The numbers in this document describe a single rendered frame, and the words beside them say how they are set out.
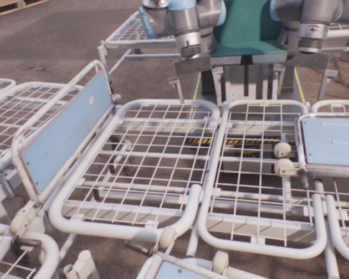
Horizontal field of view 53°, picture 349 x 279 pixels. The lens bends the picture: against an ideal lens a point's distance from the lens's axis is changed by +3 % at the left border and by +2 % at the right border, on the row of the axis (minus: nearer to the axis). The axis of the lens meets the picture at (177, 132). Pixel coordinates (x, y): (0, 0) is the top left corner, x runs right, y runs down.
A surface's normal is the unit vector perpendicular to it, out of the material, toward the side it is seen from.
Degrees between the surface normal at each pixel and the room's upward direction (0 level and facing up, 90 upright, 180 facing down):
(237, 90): 90
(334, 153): 4
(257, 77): 90
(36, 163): 90
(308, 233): 90
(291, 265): 0
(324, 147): 4
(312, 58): 66
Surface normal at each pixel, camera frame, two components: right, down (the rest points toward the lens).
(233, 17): -0.15, 0.57
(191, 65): -0.08, 0.18
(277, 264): -0.11, -0.83
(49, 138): 0.97, 0.04
